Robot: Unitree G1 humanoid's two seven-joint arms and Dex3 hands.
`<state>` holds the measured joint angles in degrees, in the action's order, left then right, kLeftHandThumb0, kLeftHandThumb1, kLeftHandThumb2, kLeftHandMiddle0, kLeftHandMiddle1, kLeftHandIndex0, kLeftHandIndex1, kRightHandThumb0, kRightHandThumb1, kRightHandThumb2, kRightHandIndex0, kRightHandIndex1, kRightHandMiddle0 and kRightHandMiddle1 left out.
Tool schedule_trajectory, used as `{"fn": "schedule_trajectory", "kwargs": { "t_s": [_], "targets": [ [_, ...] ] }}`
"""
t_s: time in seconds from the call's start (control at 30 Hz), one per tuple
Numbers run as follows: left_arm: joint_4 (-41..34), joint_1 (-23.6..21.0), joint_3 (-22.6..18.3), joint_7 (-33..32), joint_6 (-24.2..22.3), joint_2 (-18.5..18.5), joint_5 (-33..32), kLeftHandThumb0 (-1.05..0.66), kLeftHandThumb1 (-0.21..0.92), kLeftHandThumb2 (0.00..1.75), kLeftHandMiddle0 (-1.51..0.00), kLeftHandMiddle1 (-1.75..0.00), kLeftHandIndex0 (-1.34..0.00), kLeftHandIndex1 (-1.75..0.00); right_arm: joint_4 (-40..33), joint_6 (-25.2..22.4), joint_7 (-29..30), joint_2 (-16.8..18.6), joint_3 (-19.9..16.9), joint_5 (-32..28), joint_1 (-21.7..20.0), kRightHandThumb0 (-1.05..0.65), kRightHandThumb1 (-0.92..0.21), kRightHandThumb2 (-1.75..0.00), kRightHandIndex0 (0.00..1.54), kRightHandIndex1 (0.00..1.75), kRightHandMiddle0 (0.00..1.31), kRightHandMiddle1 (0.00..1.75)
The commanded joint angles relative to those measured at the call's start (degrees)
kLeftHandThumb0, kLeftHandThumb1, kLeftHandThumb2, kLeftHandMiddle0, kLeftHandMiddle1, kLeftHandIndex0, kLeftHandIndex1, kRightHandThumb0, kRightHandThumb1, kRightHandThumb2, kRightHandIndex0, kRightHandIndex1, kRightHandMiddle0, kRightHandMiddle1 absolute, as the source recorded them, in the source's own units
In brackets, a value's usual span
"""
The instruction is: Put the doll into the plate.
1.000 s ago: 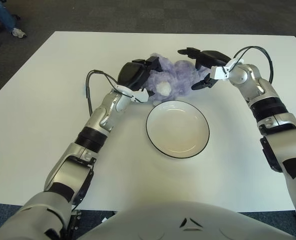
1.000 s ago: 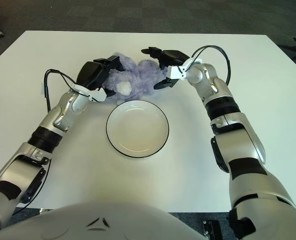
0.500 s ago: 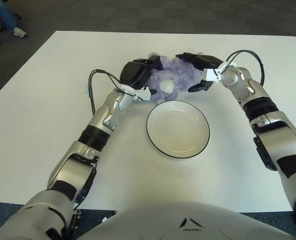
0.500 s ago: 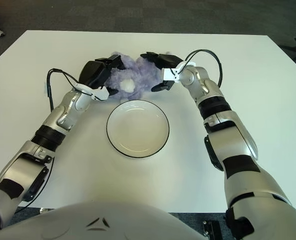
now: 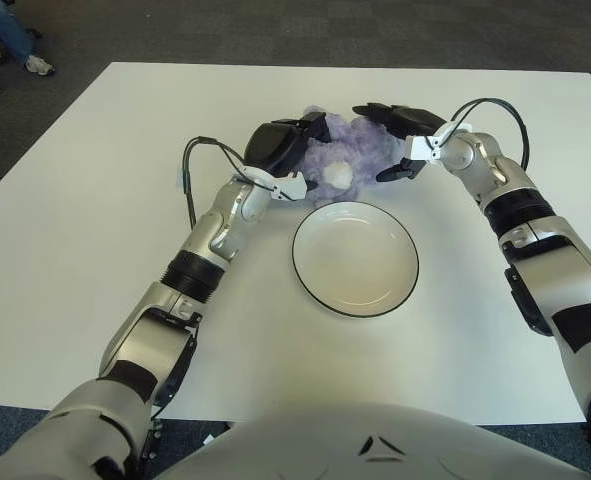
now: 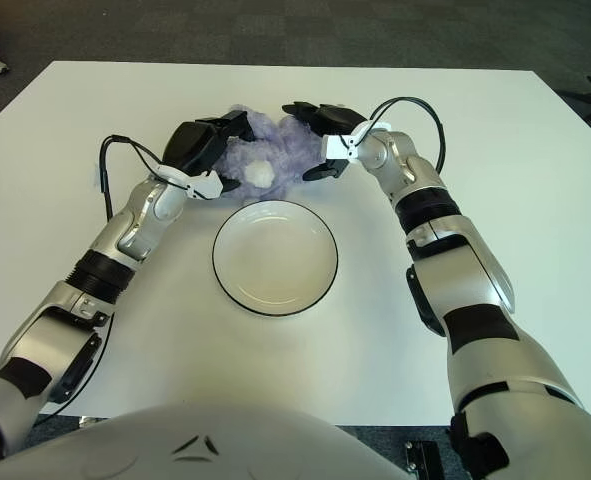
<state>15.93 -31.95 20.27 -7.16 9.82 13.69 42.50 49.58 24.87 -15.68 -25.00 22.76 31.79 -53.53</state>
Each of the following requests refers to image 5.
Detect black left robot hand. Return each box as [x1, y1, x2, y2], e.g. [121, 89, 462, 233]
[243, 112, 332, 177]

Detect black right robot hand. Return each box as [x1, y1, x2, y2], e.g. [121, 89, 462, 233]
[351, 102, 449, 184]

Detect purple plush bunny doll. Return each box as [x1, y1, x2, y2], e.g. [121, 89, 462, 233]
[297, 104, 401, 207]

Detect white plate with black rim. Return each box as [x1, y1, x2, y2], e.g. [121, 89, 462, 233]
[291, 200, 420, 319]

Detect white sneaker on foot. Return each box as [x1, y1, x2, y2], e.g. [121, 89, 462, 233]
[23, 54, 56, 77]

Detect person's leg in jeans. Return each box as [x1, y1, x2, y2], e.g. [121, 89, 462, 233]
[0, 0, 35, 61]

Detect grey robot torso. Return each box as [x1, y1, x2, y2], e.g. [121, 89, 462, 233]
[154, 399, 591, 480]

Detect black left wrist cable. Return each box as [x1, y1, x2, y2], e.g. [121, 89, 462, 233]
[181, 135, 249, 231]

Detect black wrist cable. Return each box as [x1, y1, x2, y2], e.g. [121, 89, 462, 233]
[181, 135, 249, 231]
[447, 97, 530, 174]

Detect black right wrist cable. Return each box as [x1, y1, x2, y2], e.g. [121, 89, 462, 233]
[447, 97, 530, 174]

